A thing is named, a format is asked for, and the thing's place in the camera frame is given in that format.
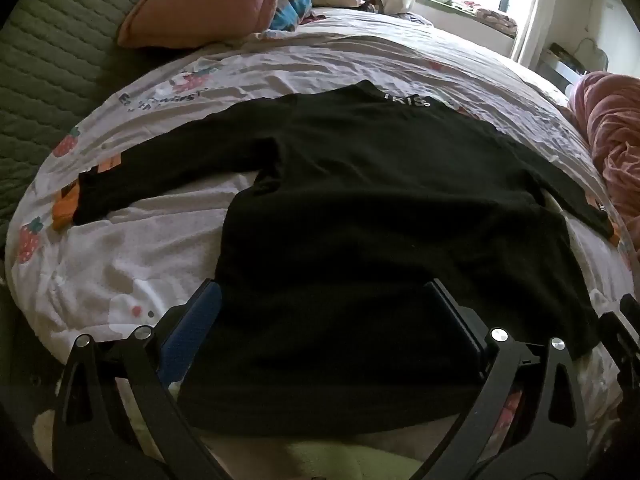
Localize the white desk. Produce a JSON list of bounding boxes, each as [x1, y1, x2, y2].
[[537, 42, 586, 86]]

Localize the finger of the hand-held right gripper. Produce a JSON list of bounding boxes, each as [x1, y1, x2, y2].
[[599, 312, 640, 396], [619, 294, 640, 331]]

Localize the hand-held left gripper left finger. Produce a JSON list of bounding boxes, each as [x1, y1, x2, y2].
[[52, 280, 223, 480]]

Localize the clothes on window sill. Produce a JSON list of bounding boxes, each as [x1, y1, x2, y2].
[[475, 7, 518, 36]]

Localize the black long-sleeve shirt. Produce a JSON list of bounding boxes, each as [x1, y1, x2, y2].
[[72, 80, 616, 438]]

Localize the pink pillow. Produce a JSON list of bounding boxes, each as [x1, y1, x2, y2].
[[117, 0, 301, 51]]

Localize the light green cloth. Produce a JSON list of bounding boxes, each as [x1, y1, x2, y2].
[[285, 440, 426, 480]]

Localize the strawberry print bed sheet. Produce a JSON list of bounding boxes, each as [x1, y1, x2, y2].
[[5, 7, 640, 461]]

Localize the blue plaid folded blanket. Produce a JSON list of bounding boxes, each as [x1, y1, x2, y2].
[[270, 0, 313, 33]]

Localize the pink crumpled blanket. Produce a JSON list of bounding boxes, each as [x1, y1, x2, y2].
[[567, 71, 640, 251]]

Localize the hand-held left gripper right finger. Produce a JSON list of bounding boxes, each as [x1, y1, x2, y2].
[[422, 277, 591, 480]]

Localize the green quilted headboard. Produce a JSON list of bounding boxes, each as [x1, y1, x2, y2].
[[0, 0, 196, 251]]

